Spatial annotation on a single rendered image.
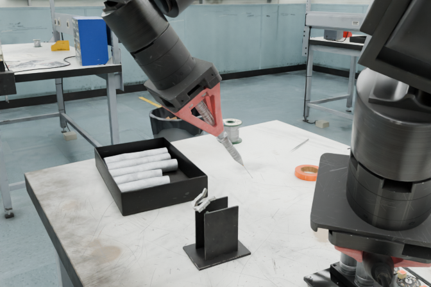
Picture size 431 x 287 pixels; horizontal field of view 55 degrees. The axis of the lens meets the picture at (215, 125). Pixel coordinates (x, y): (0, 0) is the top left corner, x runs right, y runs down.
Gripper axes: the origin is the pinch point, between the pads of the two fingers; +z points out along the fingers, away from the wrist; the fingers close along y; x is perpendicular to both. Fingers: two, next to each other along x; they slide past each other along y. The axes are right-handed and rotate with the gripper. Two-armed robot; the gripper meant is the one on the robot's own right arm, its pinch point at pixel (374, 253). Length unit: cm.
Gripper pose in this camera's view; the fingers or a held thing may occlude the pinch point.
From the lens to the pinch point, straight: 40.0
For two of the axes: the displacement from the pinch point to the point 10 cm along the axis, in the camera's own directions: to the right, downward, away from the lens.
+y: -9.4, -1.0, 3.3
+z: 1.7, 6.8, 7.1
